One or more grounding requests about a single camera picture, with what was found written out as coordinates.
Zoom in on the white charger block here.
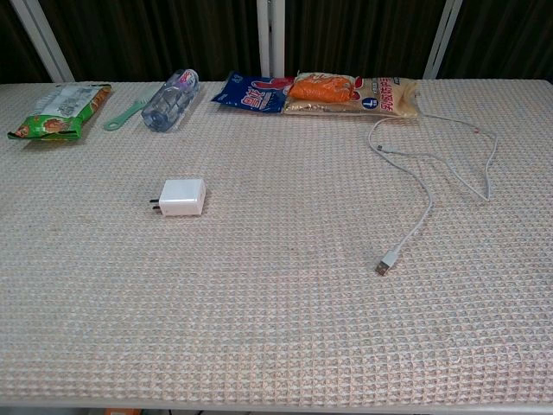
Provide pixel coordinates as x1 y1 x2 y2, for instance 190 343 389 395
149 178 207 215

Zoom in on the white cable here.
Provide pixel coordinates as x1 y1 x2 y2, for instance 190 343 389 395
367 112 499 277

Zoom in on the pink woven tablecloth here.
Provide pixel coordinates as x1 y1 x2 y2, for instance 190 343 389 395
0 80 553 410

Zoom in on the blue snack packet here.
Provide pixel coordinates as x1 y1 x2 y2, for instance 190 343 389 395
211 71 296 115

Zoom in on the beige orange rubber glove package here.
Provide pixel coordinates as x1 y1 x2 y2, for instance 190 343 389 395
281 72 420 118

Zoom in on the clear plastic water bottle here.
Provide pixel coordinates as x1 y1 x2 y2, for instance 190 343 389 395
141 67 200 132

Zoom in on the green plastic comb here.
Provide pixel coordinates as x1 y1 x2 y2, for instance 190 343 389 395
103 84 162 131

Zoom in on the dark pleated curtain panel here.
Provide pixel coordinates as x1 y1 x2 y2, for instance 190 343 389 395
440 0 553 82
0 0 54 84
283 0 450 80
38 0 260 83

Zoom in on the green snack packet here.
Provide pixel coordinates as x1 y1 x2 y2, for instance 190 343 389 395
7 83 112 142

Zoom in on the white metal frame post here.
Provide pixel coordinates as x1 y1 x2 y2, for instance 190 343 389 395
256 0 286 77
423 0 463 80
9 0 75 83

